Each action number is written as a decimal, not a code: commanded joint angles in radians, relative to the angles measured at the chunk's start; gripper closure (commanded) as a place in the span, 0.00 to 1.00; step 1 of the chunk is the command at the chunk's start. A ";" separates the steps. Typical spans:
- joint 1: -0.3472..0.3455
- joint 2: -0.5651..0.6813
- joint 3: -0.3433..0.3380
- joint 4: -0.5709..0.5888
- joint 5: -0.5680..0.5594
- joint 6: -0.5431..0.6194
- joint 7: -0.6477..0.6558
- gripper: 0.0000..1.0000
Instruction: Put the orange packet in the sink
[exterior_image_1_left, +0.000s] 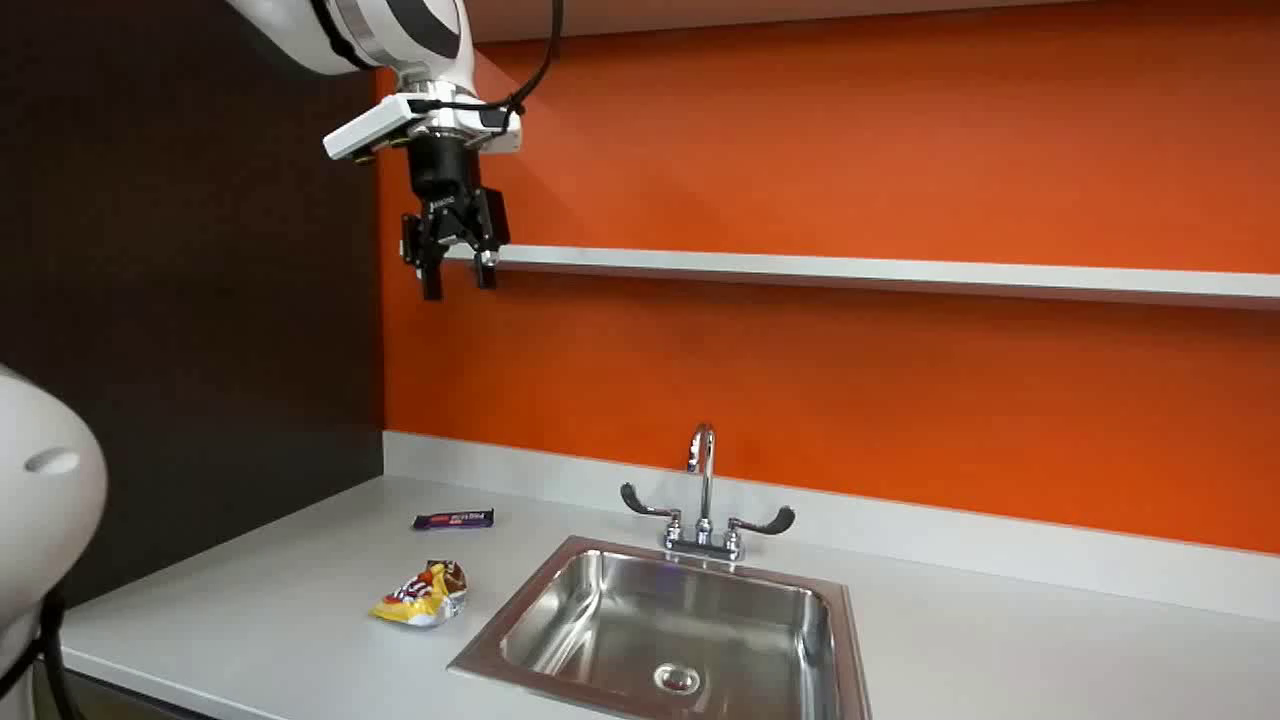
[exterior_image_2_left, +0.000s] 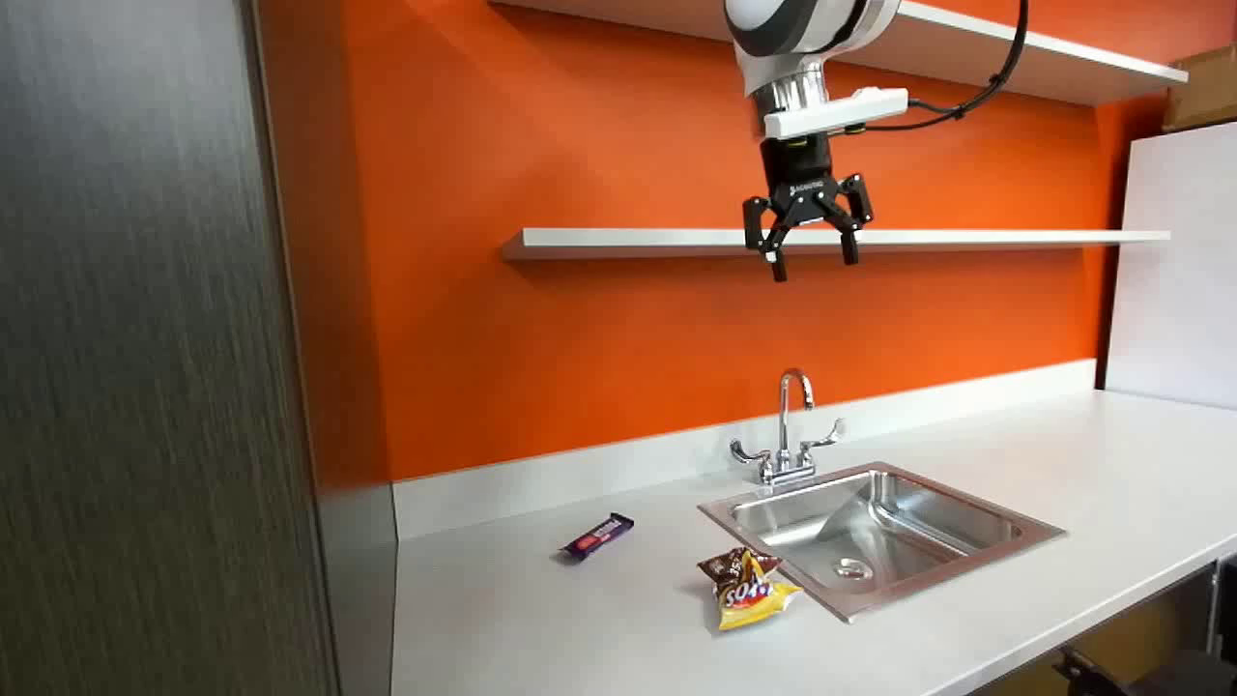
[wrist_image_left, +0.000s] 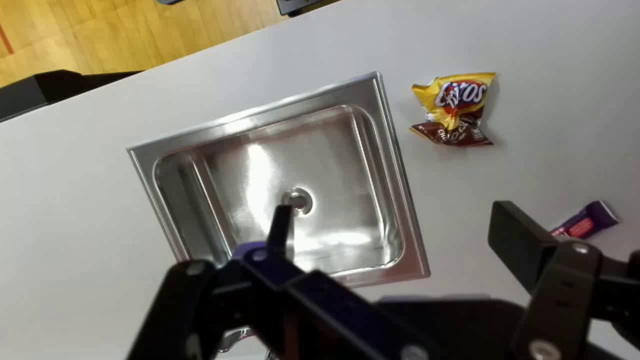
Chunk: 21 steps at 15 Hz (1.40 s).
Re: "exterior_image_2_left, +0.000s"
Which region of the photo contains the chrome two-handle faucet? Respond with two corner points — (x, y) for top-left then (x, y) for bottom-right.
(726, 366), (851, 492)

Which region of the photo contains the dark wood cabinet panel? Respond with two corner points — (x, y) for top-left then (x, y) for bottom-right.
(0, 0), (403, 696)

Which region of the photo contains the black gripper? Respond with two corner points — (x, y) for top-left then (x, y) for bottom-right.
(740, 128), (876, 284)

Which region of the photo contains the long white wall shelf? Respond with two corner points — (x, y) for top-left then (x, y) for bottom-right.
(501, 224), (1173, 266)

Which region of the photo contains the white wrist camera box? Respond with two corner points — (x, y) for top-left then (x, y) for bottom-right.
(757, 86), (912, 143)

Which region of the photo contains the white board panel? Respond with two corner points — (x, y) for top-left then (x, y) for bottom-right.
(1101, 119), (1237, 415)

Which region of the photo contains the brown cardboard box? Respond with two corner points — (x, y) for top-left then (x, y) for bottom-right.
(1164, 47), (1237, 135)

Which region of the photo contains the orange yellow chips packet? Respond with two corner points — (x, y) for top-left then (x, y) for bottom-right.
(695, 546), (802, 638)

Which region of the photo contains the high white wall shelf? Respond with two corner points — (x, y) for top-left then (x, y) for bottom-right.
(493, 0), (1189, 109)

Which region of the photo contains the stainless steel sink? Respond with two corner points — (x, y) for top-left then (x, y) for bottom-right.
(695, 461), (1066, 625)

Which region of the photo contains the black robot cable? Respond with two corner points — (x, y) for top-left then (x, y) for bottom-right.
(854, 0), (1036, 137)

